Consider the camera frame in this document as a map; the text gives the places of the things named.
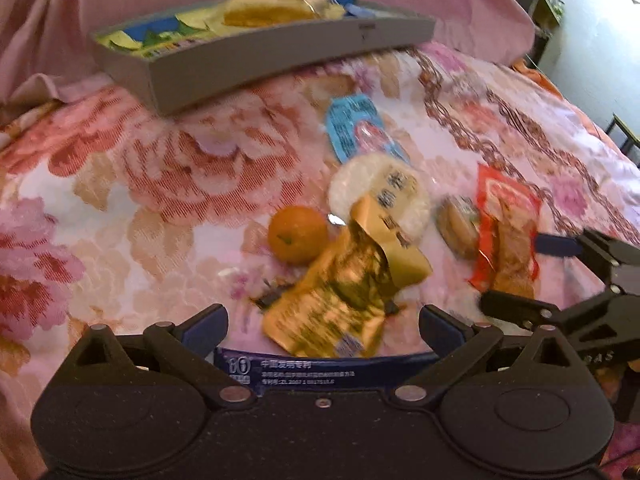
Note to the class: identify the wooden desk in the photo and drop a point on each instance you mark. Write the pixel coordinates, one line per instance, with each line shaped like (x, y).
(542, 5)

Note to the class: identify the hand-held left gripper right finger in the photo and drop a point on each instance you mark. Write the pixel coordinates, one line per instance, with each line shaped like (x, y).
(436, 327)

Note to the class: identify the clear bread packet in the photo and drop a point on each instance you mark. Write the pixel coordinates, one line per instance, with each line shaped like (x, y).
(280, 7)

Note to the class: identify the red snack packet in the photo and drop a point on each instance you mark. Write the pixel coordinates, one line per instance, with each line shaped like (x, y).
(505, 200)

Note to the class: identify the dark blue printed packet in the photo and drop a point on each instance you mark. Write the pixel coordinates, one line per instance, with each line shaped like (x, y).
(300, 375)

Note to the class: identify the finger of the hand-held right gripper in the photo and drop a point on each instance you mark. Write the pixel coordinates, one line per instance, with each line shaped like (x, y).
(520, 306)
(555, 245)

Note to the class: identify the blue snack packet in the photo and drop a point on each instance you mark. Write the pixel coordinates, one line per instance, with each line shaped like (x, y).
(350, 120)

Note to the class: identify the golden foil snack packet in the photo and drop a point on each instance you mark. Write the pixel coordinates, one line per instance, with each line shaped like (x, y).
(335, 300)

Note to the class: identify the orange tangerine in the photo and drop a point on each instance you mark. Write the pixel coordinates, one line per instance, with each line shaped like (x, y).
(298, 234)

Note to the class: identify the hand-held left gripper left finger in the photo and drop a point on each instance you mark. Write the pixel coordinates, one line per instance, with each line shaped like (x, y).
(210, 326)

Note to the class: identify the small blue packet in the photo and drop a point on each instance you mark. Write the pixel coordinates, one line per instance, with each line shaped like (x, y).
(361, 8)

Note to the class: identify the small wooden stool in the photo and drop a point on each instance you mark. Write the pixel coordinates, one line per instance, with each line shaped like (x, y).
(625, 132)

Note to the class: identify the round white rice cracker packet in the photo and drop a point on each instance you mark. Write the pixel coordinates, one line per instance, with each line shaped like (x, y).
(360, 180)

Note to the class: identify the grey tray with printed inside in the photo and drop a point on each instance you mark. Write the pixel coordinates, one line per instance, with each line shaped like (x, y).
(250, 65)

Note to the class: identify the small round cookie packet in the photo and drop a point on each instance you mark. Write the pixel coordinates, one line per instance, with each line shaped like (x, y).
(457, 230)

